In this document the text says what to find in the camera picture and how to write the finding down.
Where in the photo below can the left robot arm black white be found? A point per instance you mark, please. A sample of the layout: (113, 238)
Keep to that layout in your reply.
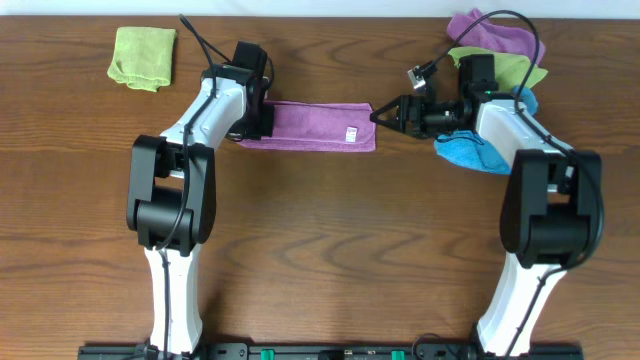
(171, 203)

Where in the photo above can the folded green cloth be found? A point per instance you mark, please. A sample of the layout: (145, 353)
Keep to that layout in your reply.
(142, 57)

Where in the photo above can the purple cloth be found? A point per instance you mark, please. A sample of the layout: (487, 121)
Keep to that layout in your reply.
(498, 38)
(328, 127)

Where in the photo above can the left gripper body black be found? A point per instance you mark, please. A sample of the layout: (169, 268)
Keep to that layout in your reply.
(257, 123)

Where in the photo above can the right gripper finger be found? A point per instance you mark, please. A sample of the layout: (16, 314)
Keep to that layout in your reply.
(394, 124)
(393, 104)

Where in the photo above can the crumpled blue cloth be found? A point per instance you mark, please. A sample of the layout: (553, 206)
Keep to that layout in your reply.
(466, 149)

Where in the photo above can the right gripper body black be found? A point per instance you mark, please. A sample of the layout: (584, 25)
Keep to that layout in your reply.
(437, 117)

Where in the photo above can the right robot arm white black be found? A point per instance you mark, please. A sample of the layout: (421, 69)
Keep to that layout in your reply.
(551, 218)

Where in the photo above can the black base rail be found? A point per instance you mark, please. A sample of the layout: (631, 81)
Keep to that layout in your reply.
(242, 351)

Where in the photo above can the crumpled purple cloth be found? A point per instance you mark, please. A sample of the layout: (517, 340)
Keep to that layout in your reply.
(498, 38)

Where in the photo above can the crumpled olive green cloth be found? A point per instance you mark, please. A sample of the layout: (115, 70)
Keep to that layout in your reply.
(510, 69)

